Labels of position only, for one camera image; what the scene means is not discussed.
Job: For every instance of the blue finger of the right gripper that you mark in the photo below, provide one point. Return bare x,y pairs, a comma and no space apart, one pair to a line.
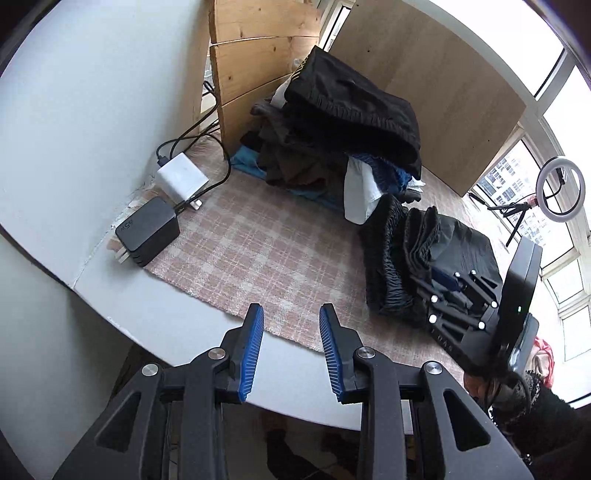
451,282

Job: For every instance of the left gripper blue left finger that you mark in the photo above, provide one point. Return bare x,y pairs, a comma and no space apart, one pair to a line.
176,410

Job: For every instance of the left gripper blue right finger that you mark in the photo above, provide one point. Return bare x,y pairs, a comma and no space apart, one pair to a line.
454,438

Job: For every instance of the dark grey trousers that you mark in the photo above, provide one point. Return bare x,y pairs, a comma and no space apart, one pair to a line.
425,258

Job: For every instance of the person's right forearm sleeve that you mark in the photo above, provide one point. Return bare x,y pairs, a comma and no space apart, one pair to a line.
552,438

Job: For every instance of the person's right hand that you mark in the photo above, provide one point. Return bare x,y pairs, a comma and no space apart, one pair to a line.
478,388

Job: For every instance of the pink garment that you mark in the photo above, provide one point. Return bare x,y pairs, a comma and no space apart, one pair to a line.
543,362

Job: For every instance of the blue striped shirt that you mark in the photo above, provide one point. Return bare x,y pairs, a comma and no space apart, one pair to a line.
389,178

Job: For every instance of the white folded garment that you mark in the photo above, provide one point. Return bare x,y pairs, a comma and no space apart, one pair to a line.
361,192

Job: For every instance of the large wooden board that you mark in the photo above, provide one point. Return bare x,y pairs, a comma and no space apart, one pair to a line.
465,97

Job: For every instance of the pink plaid table cloth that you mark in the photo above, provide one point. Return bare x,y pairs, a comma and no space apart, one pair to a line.
252,242

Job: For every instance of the black folded garment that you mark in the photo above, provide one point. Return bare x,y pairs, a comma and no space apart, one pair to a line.
334,106

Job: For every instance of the black power adapter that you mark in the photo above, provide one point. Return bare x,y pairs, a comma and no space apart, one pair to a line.
148,231

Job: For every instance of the white power adapter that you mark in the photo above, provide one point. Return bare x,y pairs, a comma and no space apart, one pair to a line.
180,178

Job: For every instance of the pine wood panel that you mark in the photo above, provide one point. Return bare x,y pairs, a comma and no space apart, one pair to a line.
255,45

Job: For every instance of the white ring light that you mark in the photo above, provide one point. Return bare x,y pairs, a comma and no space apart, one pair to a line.
559,167

